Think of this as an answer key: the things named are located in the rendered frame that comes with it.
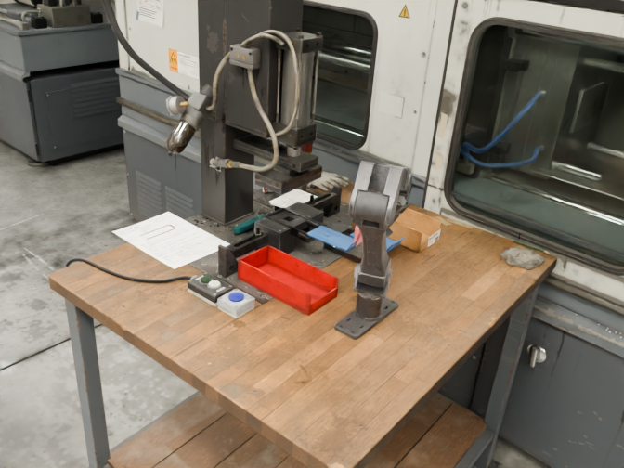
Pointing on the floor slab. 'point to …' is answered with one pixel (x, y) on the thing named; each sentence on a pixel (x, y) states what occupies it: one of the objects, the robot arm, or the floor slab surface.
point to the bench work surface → (308, 361)
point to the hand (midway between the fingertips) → (356, 242)
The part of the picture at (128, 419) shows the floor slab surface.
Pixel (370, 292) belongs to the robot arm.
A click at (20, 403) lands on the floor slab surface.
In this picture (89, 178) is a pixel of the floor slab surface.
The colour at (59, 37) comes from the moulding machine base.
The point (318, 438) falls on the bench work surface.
